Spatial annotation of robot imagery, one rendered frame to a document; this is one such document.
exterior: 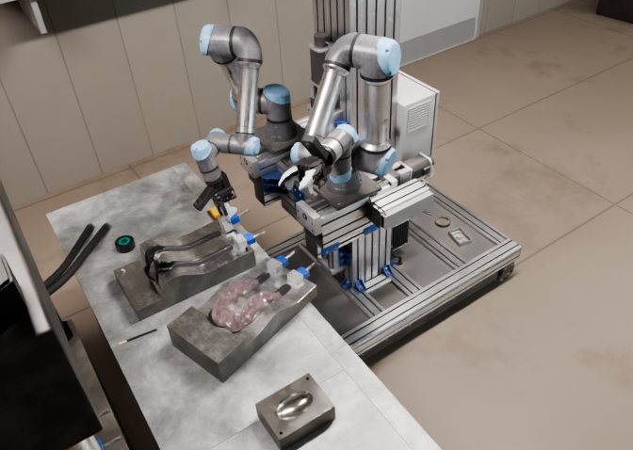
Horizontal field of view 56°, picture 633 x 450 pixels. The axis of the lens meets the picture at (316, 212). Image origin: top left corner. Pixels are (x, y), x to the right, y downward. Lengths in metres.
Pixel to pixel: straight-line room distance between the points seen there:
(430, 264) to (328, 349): 1.29
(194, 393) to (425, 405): 1.27
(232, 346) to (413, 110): 1.27
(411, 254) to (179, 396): 1.68
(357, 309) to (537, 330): 0.96
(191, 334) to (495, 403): 1.55
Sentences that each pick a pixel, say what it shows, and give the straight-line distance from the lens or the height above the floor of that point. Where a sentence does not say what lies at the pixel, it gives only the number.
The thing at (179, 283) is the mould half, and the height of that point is 0.89.
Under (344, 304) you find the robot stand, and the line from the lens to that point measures 3.05.
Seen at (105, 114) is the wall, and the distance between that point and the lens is 4.49.
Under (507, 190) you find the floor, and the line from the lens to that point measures 4.22.
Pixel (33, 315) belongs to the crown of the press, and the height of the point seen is 2.01.
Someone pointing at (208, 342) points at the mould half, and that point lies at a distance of 2.06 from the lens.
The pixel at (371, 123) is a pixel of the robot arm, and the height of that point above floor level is 1.38.
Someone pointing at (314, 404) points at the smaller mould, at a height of 0.87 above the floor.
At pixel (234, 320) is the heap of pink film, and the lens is 2.12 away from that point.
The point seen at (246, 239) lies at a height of 0.90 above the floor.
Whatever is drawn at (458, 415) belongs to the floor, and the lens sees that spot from 2.96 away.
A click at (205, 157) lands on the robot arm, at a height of 1.25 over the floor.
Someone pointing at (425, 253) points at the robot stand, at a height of 0.21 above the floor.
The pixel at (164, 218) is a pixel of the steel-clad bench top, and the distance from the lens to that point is 2.77.
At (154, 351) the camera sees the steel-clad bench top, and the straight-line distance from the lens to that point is 2.23.
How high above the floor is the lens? 2.49
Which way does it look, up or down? 39 degrees down
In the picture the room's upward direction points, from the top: 3 degrees counter-clockwise
